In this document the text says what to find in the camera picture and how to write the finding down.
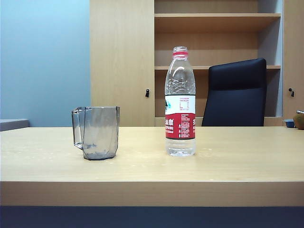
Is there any clear water bottle red label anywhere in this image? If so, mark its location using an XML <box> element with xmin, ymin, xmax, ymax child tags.
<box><xmin>164</xmin><ymin>46</ymin><xmax>197</xmax><ymax>157</ymax></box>

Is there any grey transparent plastic mug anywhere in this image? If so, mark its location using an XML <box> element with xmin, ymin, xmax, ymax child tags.
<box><xmin>71</xmin><ymin>106</ymin><xmax>121</xmax><ymax>161</ymax></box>

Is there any light wooden bookshelf cabinet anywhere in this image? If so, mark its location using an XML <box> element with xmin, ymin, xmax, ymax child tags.
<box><xmin>89</xmin><ymin>0</ymin><xmax>304</xmax><ymax>127</ymax></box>

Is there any black office chair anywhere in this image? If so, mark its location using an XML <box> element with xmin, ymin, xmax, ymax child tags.
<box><xmin>201</xmin><ymin>58</ymin><xmax>267</xmax><ymax>127</ymax></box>

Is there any brown kiwi fruit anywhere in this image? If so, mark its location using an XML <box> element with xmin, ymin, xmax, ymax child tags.
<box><xmin>293</xmin><ymin>113</ymin><xmax>304</xmax><ymax>130</ymax></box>

